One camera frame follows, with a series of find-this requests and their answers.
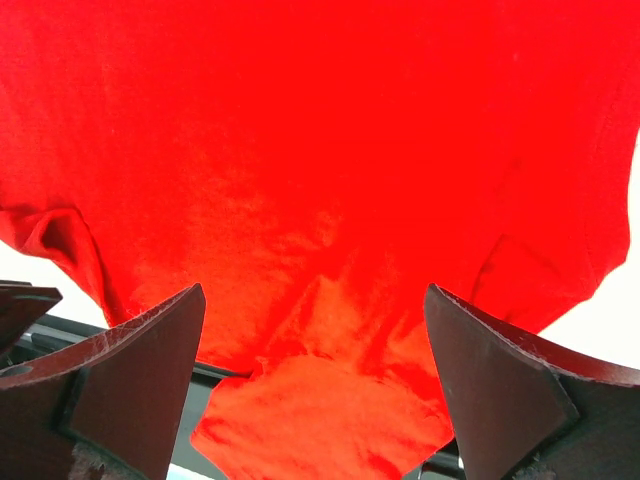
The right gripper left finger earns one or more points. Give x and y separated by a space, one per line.
107 407

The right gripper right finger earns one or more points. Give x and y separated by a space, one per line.
523 407

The red t shirt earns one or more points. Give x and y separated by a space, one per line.
315 166

